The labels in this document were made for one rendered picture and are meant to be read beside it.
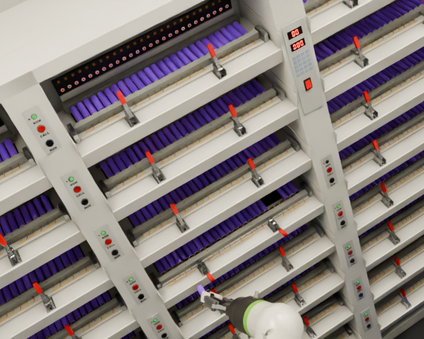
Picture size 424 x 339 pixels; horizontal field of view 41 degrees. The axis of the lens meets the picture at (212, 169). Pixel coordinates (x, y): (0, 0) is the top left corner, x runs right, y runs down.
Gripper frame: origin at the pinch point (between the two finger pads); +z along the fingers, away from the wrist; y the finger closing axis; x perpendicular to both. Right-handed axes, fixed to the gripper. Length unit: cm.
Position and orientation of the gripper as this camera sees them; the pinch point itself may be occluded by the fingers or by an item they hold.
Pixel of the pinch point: (211, 298)
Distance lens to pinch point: 163.1
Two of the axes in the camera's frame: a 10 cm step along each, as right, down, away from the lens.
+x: -1.8, 9.8, -1.0
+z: -4.5, 0.2, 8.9
